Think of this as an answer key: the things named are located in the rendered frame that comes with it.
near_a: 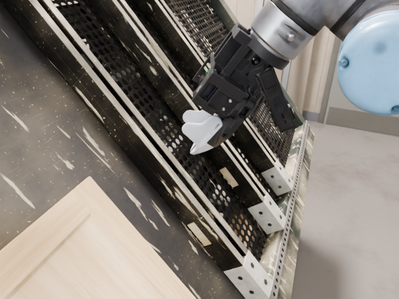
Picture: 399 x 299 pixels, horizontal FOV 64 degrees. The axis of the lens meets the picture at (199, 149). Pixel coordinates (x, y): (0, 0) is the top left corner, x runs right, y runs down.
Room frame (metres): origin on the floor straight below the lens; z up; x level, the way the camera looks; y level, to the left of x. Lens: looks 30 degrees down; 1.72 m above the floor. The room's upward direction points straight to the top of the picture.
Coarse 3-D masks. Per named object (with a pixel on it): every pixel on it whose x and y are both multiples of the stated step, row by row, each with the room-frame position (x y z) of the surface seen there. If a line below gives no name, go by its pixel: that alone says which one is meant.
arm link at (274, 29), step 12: (264, 12) 0.43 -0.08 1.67; (276, 12) 0.42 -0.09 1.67; (252, 24) 0.44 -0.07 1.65; (264, 24) 0.42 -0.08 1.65; (276, 24) 0.41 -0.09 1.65; (288, 24) 0.41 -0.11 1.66; (264, 36) 0.41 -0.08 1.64; (276, 36) 0.41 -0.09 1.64; (288, 36) 0.40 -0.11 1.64; (300, 36) 0.41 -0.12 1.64; (312, 36) 0.42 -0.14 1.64; (276, 48) 0.41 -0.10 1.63; (288, 48) 0.41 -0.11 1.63; (300, 48) 0.42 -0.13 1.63
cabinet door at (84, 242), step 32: (96, 192) 0.55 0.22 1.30; (32, 224) 0.42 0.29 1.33; (64, 224) 0.45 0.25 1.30; (96, 224) 0.49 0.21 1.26; (128, 224) 0.53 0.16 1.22; (0, 256) 0.35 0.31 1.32; (32, 256) 0.38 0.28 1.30; (64, 256) 0.41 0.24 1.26; (96, 256) 0.44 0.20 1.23; (128, 256) 0.47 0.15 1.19; (0, 288) 0.32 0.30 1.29; (32, 288) 0.34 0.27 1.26; (64, 288) 0.36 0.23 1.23; (96, 288) 0.39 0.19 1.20; (128, 288) 0.42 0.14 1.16; (160, 288) 0.45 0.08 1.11
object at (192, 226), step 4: (188, 224) 0.65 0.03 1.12; (192, 224) 0.64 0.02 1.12; (192, 228) 0.64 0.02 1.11; (196, 228) 0.64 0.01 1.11; (196, 232) 0.64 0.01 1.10; (200, 232) 0.63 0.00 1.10; (200, 236) 0.63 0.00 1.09; (204, 236) 0.63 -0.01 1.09; (200, 240) 0.63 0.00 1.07; (204, 240) 0.63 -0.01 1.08; (208, 240) 0.62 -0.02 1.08; (204, 244) 0.63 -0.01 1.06; (208, 244) 0.62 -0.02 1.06
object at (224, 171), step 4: (224, 168) 0.91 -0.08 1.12; (224, 172) 0.91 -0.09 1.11; (228, 172) 0.90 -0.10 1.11; (224, 176) 0.91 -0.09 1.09; (228, 176) 0.90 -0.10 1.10; (232, 176) 0.90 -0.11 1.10; (228, 180) 0.90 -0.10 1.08; (232, 180) 0.90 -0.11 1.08; (232, 184) 0.90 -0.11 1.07; (236, 184) 0.89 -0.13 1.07
